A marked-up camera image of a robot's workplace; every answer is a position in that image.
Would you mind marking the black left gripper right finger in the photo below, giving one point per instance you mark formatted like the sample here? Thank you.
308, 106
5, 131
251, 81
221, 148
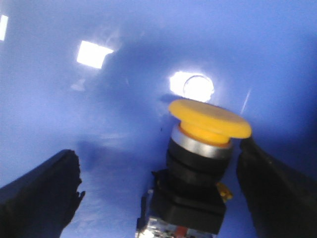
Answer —
281, 200

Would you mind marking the yellow mushroom push button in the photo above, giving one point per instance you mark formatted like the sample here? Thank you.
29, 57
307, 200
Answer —
188, 199

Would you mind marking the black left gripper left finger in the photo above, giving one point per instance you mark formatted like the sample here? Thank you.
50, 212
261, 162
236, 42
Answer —
42, 202

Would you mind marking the blue plastic tray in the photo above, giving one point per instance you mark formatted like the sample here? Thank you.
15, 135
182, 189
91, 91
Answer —
97, 76

